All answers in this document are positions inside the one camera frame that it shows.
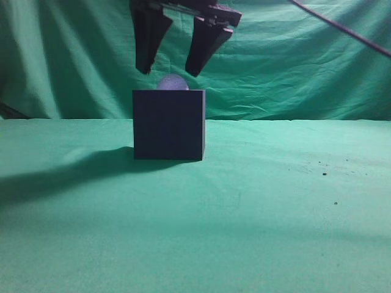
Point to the white dimpled ball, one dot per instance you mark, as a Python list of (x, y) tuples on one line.
[(172, 82)]

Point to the dark navy cube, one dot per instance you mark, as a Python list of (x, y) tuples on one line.
[(169, 124)]

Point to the green backdrop cloth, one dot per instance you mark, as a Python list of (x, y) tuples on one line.
[(75, 59)]

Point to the green table cloth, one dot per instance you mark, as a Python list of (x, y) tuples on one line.
[(274, 206)]

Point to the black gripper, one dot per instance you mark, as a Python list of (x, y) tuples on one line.
[(150, 26)]

